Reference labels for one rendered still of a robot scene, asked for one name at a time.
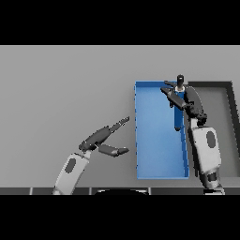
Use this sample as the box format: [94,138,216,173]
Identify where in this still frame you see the dark right robot hand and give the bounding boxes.
[159,80,208,127]

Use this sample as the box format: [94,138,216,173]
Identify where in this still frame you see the dark left robot hand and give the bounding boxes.
[78,115,131,158]

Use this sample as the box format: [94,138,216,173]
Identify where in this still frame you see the blue pipe with dark end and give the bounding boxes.
[172,73,186,132]

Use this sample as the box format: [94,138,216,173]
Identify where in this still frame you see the dark grey bin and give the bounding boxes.
[186,81,240,179]

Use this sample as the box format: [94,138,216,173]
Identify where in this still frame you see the blue bin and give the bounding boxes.
[134,81,190,181]

